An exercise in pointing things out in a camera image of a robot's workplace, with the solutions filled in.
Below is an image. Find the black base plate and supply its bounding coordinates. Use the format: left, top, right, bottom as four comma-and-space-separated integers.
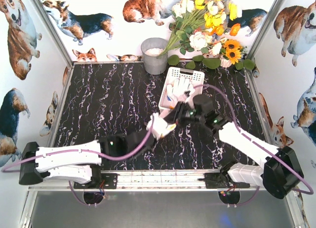
73, 173, 118, 189
198, 161, 250, 189

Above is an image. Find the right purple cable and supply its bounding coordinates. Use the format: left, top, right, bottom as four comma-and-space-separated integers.
189, 83, 314, 206

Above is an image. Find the artificial flower bouquet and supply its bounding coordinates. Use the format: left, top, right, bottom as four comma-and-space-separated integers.
161, 0, 242, 55

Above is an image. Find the front aluminium rail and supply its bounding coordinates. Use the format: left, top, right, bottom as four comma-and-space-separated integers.
27, 170, 272, 192

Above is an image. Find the small sunflower pot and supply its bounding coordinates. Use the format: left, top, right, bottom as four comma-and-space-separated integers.
219, 39, 247, 68

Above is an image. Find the plain white knit glove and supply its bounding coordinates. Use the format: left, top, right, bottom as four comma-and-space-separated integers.
166, 76, 195, 108

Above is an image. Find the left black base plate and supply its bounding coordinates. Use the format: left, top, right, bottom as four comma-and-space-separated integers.
73, 173, 118, 189

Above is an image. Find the blue dotted white glove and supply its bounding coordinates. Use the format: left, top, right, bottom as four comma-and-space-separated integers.
167, 95, 173, 102

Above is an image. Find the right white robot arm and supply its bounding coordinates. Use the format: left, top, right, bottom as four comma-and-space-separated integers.
160, 94, 304, 199

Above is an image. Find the white perforated storage basket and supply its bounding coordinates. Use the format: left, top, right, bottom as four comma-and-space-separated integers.
158, 67, 205, 112

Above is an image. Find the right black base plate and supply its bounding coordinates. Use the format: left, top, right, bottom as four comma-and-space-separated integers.
198, 161, 250, 189

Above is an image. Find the grey metal bucket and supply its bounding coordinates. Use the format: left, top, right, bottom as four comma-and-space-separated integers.
141, 38, 168, 75

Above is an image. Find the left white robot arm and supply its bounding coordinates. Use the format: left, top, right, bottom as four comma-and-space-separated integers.
19, 129, 159, 185

